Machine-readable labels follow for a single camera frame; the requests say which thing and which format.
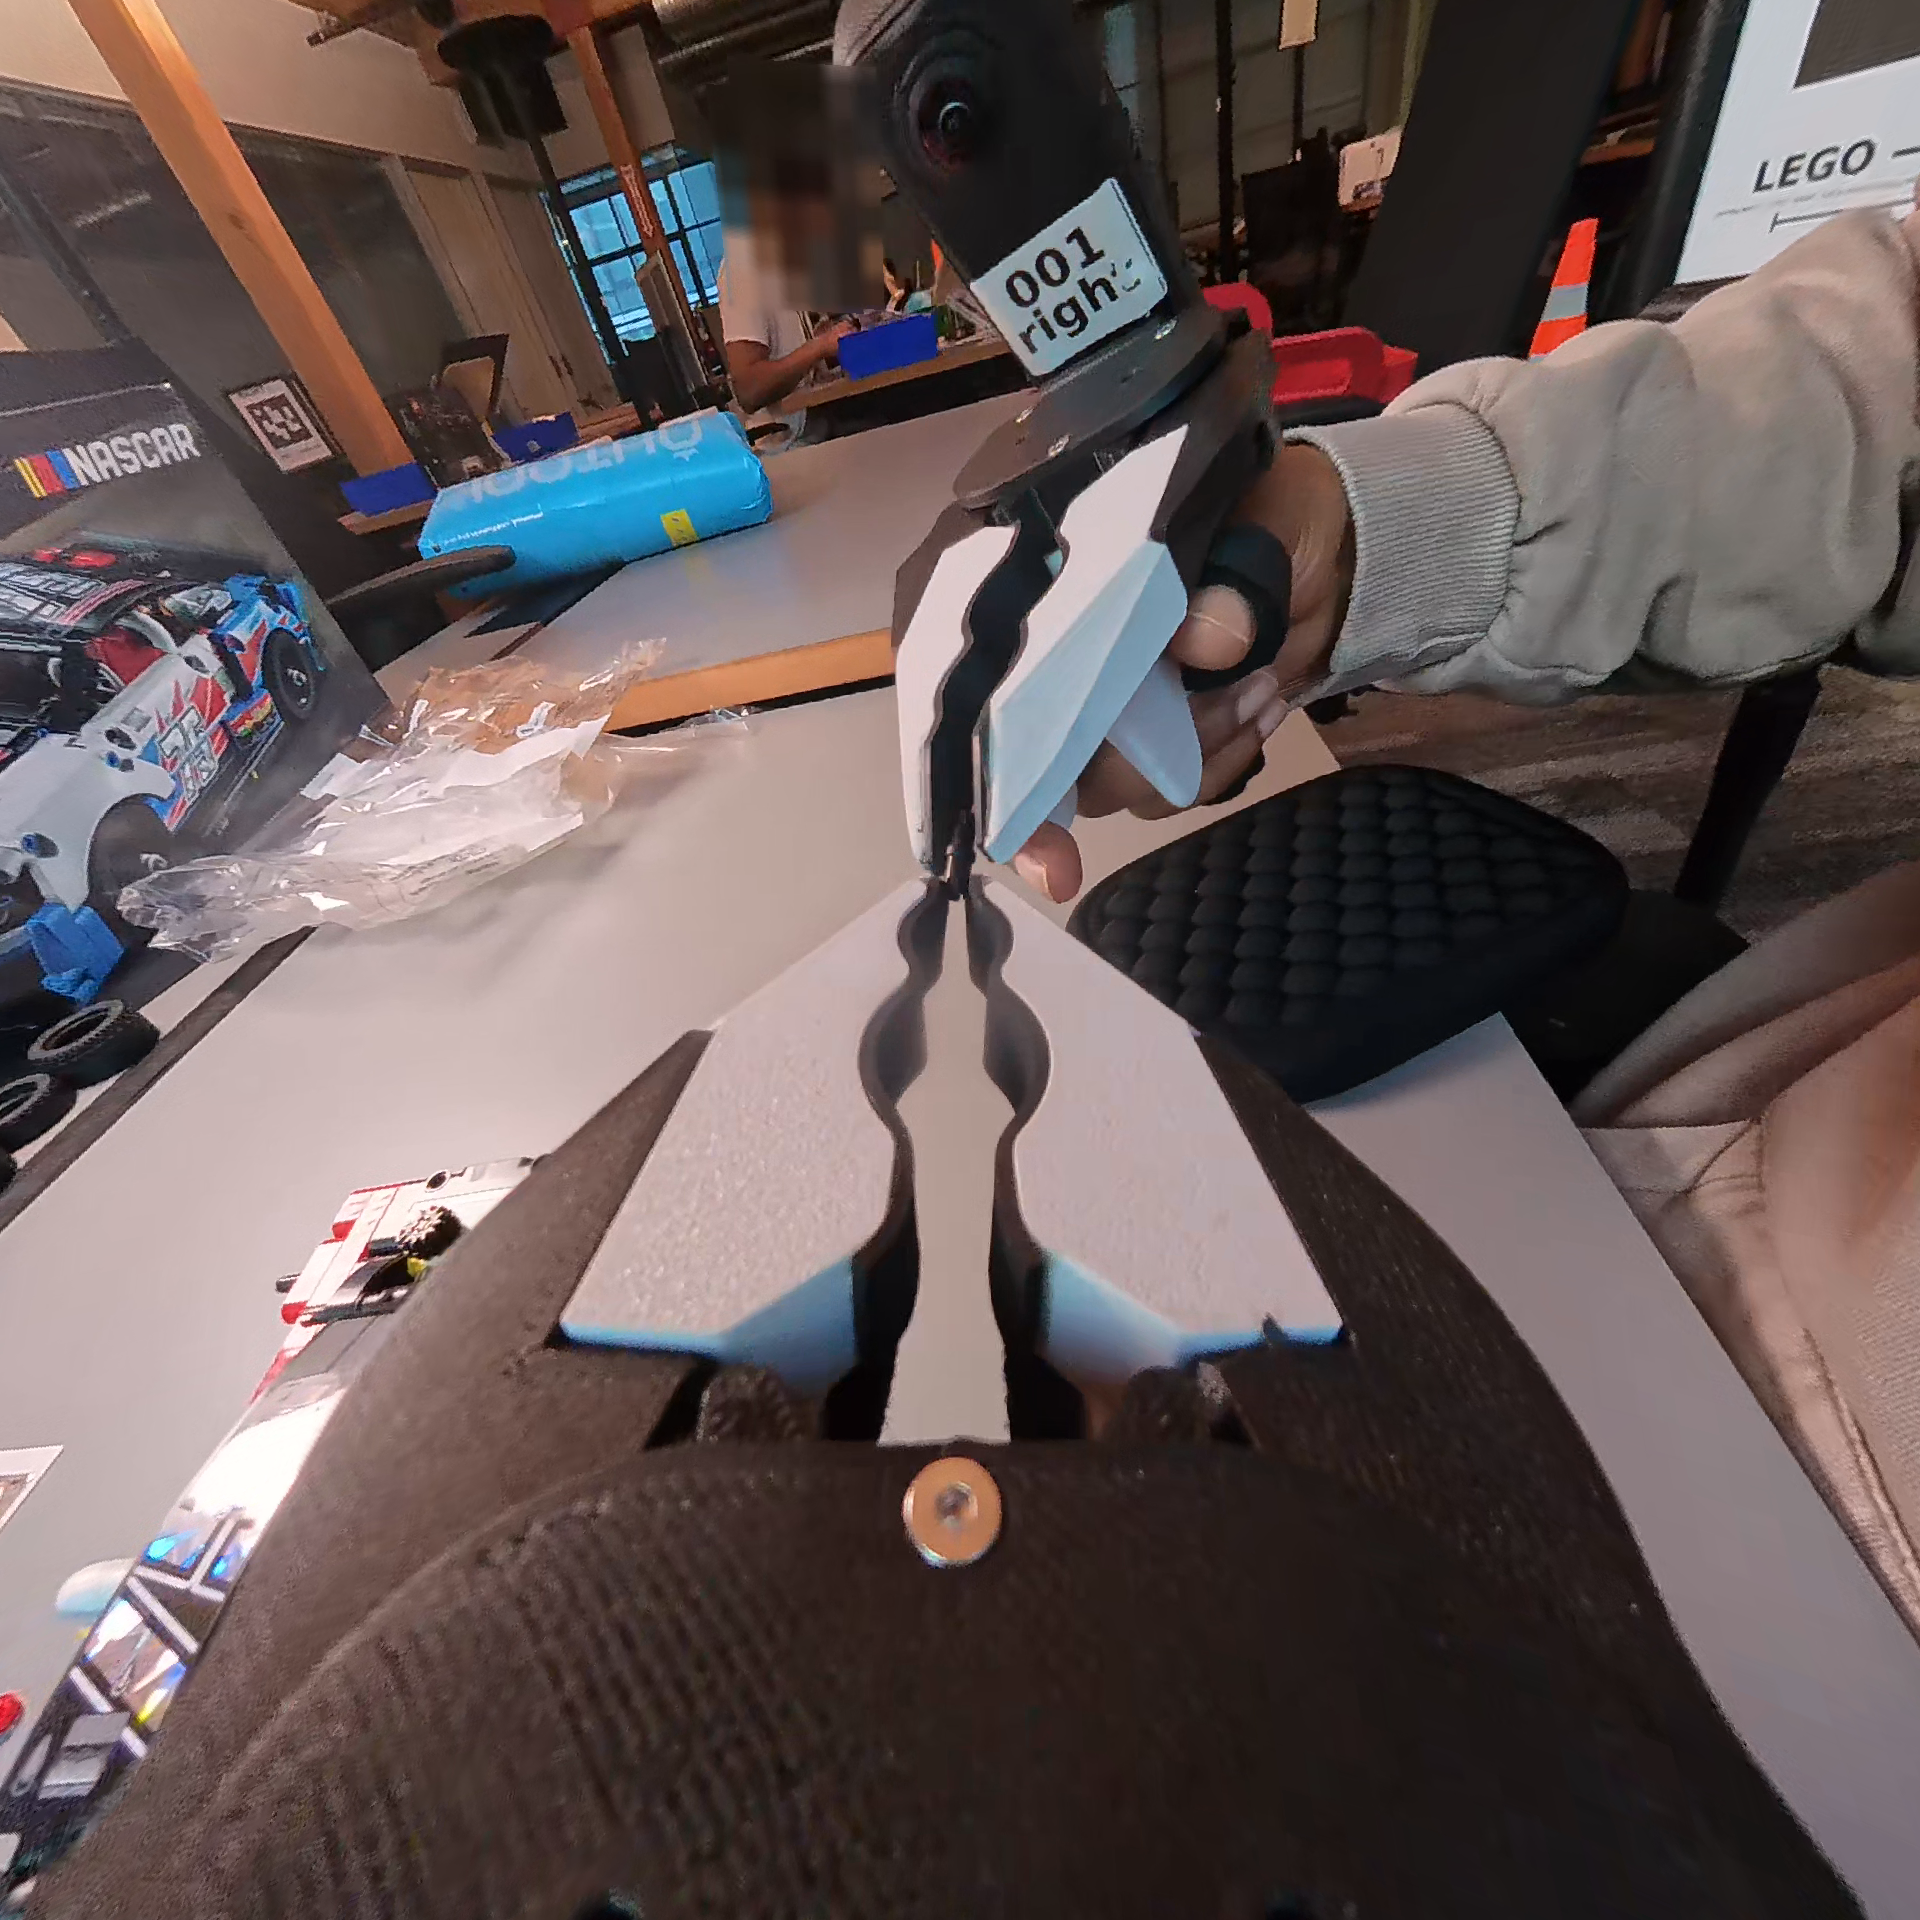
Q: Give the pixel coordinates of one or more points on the clear plastic bags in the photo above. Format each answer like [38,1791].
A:
[422,797]

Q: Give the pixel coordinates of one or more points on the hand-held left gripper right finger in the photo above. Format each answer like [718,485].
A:
[1171,1200]

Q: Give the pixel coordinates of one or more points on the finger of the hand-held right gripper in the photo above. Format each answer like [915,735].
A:
[931,661]
[1095,629]

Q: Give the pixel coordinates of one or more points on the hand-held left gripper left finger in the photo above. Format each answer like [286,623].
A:
[734,1200]

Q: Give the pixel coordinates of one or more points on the dark paned window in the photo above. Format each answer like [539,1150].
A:
[630,240]

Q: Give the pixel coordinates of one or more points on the person's right hand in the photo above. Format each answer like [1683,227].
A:
[1320,569]

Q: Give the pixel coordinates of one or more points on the light blue padded package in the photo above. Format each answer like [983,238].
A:
[600,494]

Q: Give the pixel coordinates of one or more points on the red plastic crate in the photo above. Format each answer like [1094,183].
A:
[1335,368]

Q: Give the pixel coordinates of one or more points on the partly built lego car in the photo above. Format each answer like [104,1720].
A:
[181,1499]

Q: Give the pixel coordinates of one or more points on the small blue bin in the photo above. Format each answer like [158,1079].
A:
[387,491]
[535,440]
[885,347]

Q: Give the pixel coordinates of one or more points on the lego set box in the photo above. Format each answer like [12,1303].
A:
[150,675]

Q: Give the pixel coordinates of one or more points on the black lego pin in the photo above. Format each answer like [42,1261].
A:
[949,873]

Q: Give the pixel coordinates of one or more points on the black office chair seat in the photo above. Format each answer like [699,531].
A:
[1349,915]

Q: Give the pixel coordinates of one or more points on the black chair armrest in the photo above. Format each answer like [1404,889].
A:
[422,579]

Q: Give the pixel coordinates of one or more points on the black framed marker sign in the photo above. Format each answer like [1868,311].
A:
[1800,149]

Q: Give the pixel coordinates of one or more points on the person's right forearm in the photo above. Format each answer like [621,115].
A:
[1621,494]

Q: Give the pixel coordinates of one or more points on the small framed marker tag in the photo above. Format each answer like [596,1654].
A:
[280,426]

